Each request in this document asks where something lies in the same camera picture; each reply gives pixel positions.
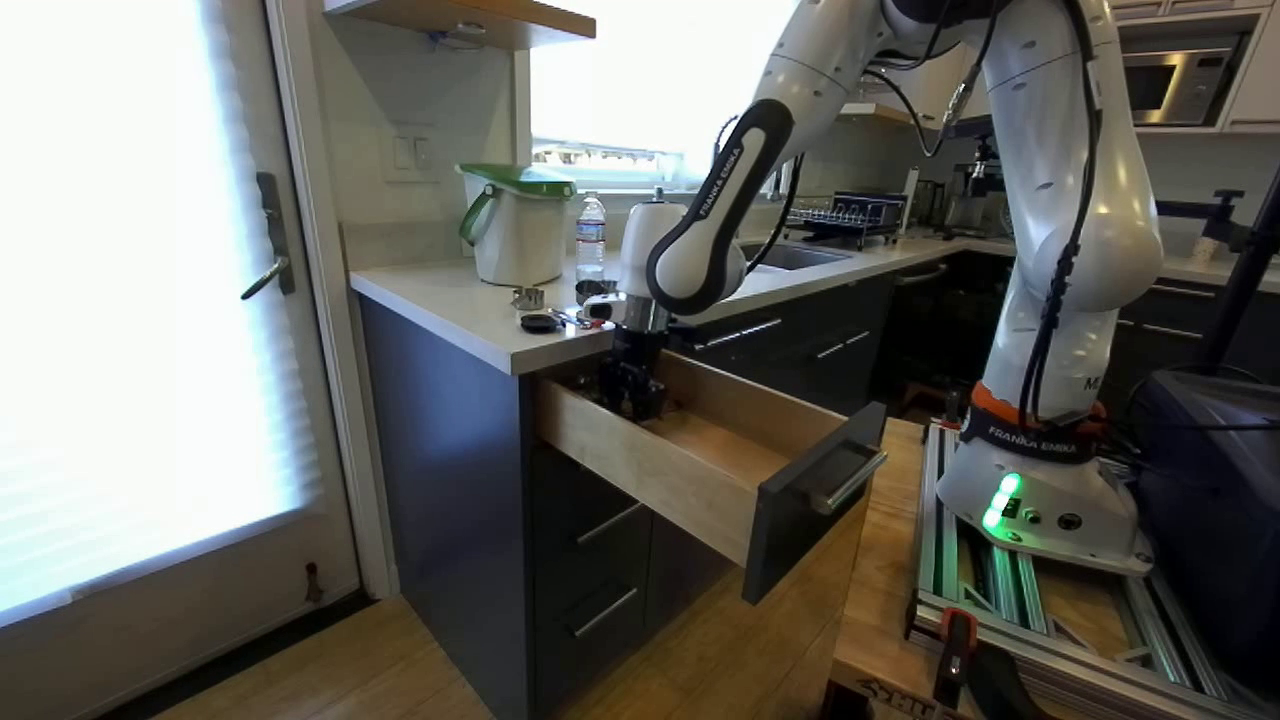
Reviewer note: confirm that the robot base mobile platform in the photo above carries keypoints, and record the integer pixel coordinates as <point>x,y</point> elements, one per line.
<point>1088,628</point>

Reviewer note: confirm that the dark blue box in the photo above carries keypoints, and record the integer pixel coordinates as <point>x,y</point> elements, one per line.
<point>1211,497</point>

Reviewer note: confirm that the black round lid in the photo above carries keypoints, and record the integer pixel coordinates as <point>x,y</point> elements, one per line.
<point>539,323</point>

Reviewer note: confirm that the dark kitchen cabinet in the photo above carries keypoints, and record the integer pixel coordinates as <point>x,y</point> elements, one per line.
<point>528,571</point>

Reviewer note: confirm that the black door handle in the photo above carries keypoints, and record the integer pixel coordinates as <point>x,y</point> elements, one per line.
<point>276,240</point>

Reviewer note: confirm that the clear plastic water bottle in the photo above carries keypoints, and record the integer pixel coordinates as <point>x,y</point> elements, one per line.
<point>588,237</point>

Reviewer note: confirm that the white bin with green lid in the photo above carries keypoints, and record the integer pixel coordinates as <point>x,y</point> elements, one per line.
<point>514,222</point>

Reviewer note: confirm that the white entry door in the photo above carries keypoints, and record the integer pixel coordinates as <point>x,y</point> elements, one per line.
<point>171,476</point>

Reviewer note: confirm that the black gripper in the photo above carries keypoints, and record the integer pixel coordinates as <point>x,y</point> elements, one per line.
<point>630,380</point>

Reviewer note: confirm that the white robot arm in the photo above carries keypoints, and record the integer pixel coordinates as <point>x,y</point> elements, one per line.
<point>1069,175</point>

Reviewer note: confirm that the open wooden drawer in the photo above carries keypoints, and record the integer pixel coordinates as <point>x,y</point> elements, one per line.
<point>754,474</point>

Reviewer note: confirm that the stainless microwave oven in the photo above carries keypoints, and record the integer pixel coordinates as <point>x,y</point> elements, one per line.
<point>1180,75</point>

